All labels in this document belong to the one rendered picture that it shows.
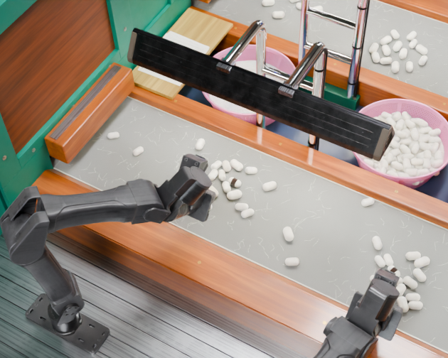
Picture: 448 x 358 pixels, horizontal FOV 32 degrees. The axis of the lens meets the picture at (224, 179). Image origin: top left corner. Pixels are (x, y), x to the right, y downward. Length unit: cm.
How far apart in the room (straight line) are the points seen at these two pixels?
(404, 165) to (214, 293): 60
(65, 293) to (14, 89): 47
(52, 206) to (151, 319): 47
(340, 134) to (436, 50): 76
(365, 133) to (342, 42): 73
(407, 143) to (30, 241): 102
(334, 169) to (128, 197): 62
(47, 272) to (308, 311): 56
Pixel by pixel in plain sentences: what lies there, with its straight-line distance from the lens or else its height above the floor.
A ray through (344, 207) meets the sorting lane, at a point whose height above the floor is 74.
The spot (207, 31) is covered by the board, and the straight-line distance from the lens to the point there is 230.
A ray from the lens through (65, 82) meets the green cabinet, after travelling 199.
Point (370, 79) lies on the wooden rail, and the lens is 219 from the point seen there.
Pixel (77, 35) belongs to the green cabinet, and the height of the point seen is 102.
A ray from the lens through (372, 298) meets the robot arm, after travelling 149.
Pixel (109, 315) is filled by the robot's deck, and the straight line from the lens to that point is 188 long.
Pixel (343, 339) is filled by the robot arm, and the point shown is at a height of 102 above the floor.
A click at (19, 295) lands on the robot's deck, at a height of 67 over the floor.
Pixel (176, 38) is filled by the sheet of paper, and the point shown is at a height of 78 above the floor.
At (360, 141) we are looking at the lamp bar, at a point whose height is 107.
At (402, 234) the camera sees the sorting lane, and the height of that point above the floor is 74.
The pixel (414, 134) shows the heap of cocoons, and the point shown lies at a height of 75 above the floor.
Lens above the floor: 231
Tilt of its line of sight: 53 degrees down
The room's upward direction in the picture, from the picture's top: 3 degrees counter-clockwise
